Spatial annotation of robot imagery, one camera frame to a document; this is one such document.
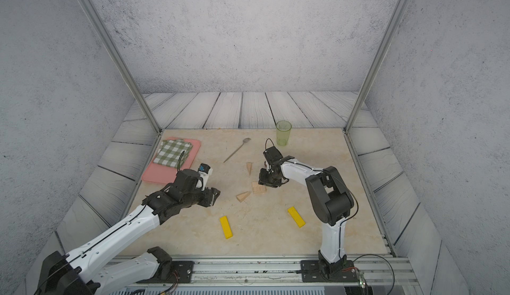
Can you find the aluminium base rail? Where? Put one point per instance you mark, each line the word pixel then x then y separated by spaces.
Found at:
pixel 378 274

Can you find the green translucent plastic cup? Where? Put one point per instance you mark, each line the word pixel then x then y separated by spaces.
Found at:
pixel 283 129

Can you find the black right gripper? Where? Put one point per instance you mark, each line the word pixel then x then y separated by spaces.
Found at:
pixel 262 180

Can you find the yellow long block left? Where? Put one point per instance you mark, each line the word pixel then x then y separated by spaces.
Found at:
pixel 225 225

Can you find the left aluminium frame post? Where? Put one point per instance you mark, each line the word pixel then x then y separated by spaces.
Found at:
pixel 94 18

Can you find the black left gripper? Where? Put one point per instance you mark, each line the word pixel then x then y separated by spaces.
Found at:
pixel 210 197

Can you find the green checked cloth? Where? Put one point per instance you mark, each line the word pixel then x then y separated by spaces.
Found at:
pixel 173 153

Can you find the pink cutting board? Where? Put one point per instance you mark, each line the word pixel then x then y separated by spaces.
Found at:
pixel 161 174

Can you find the wooden square block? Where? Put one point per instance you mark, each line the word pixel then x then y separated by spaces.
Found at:
pixel 258 189

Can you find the yellow long block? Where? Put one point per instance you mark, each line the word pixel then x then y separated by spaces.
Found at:
pixel 296 217
pixel 225 225

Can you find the yellow long block right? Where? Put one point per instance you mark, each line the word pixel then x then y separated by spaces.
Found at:
pixel 296 217

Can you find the aluminium frame post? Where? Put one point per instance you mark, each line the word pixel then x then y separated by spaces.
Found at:
pixel 383 48
pixel 94 18

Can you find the metal spoon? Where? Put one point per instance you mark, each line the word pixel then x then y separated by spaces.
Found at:
pixel 245 141

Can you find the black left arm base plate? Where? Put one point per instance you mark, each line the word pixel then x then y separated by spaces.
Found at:
pixel 175 272

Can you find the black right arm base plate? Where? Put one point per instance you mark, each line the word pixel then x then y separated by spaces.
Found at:
pixel 312 272

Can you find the right aluminium frame post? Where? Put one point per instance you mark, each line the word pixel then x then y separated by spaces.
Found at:
pixel 383 48

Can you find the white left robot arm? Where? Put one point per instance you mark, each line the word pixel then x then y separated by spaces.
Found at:
pixel 84 270

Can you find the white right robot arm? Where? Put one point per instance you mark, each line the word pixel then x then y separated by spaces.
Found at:
pixel 331 201

